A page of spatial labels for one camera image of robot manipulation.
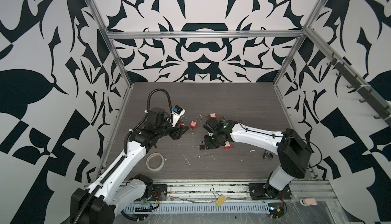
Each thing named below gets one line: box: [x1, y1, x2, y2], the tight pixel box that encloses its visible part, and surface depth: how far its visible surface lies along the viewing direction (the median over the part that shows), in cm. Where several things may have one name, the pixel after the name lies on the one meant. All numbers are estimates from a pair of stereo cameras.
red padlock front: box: [224, 141, 232, 150], surface depth 90 cm
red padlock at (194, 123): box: [189, 114, 203, 132], surface depth 98 cm
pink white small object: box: [299, 197, 318, 206], surface depth 72 cm
